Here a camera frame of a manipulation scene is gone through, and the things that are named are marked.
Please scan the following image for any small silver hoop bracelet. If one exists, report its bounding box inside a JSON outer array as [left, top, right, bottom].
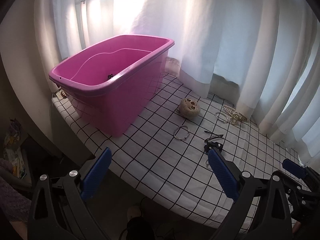
[[215, 112, 230, 124]]

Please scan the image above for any pink pillow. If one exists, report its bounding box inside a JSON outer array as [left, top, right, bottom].
[[164, 57, 181, 76]]

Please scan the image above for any silver studded bracelet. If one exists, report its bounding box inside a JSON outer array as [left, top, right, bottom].
[[173, 125, 190, 140]]

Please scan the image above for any gold pearl hair claw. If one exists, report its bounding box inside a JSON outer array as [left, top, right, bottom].
[[222, 105, 247, 125]]

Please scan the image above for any black keychain with ring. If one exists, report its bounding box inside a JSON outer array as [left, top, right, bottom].
[[204, 141, 223, 169]]

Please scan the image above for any white curtain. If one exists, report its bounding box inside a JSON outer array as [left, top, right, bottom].
[[34, 0, 319, 169]]

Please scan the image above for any beige plush round pouch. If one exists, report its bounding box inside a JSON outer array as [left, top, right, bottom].
[[178, 98, 200, 119]]

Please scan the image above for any pink plastic tub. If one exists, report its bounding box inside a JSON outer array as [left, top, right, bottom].
[[48, 35, 175, 137]]

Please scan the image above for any grid pattern bed sheet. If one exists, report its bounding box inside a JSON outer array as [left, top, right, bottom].
[[52, 74, 300, 227]]

